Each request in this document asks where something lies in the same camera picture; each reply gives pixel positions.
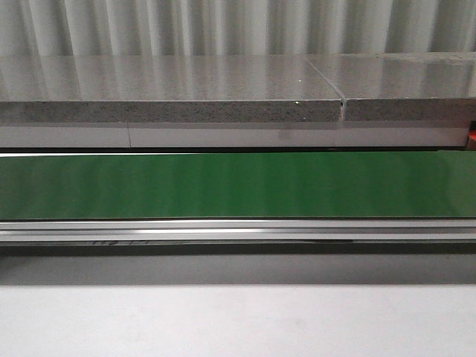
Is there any grey speckled stone slab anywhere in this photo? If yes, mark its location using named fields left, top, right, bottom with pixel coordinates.
left=1, top=55, right=341, bottom=124
left=307, top=52, right=475, bottom=122

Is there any grey speckled stone slab right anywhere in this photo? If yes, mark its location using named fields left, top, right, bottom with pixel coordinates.
left=307, top=52, right=475, bottom=122

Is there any aluminium conveyor side rail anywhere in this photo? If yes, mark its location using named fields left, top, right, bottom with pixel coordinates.
left=1, top=219, right=475, bottom=246

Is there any white panel under slab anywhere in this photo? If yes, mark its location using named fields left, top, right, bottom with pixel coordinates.
left=1, top=120, right=470, bottom=149

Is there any green conveyor belt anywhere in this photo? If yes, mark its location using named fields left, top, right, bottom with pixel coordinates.
left=1, top=151, right=475, bottom=220

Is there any grey speckled stone slab left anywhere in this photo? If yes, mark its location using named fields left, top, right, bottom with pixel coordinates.
left=1, top=55, right=341, bottom=124

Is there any white corrugated curtain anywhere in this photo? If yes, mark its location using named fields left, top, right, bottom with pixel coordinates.
left=1, top=1, right=475, bottom=56

